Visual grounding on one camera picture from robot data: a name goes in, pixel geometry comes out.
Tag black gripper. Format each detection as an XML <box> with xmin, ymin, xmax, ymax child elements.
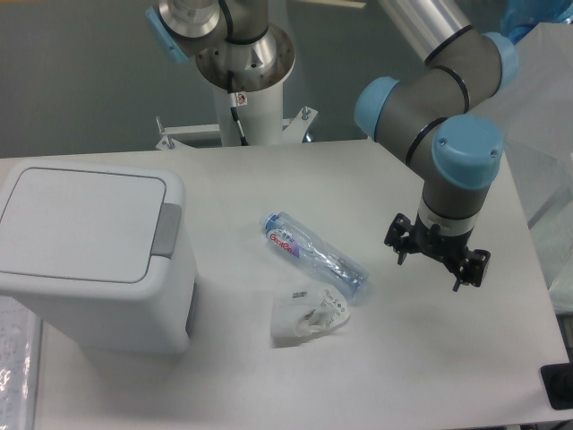
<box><xmin>384</xmin><ymin>211</ymin><xmax>491</xmax><ymax>292</ymax></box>

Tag white push-lid trash can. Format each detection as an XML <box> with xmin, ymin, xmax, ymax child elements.
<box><xmin>1</xmin><ymin>159</ymin><xmax>197</xmax><ymax>354</ymax></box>

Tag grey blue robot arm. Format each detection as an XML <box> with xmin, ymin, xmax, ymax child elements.
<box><xmin>145</xmin><ymin>1</ymin><xmax>518</xmax><ymax>287</ymax></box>

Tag crumpled white paper carton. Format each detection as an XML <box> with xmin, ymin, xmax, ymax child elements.
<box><xmin>269</xmin><ymin>282</ymin><xmax>350</xmax><ymax>348</ymax></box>

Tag crushed clear plastic bottle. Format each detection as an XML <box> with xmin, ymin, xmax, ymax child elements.
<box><xmin>260</xmin><ymin>211</ymin><xmax>369</xmax><ymax>301</ymax></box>

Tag black device at table edge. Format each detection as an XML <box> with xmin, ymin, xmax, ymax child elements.
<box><xmin>540</xmin><ymin>363</ymin><xmax>572</xmax><ymax>410</ymax></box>

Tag plastic sleeved paper sheet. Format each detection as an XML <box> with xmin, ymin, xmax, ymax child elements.
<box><xmin>1</xmin><ymin>297</ymin><xmax>42</xmax><ymax>429</ymax></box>

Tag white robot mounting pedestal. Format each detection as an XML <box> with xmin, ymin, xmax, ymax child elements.
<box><xmin>156</xmin><ymin>61</ymin><xmax>318</xmax><ymax>151</ymax></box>

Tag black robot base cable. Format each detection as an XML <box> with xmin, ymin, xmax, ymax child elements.
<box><xmin>226</xmin><ymin>70</ymin><xmax>250</xmax><ymax>147</ymax></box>

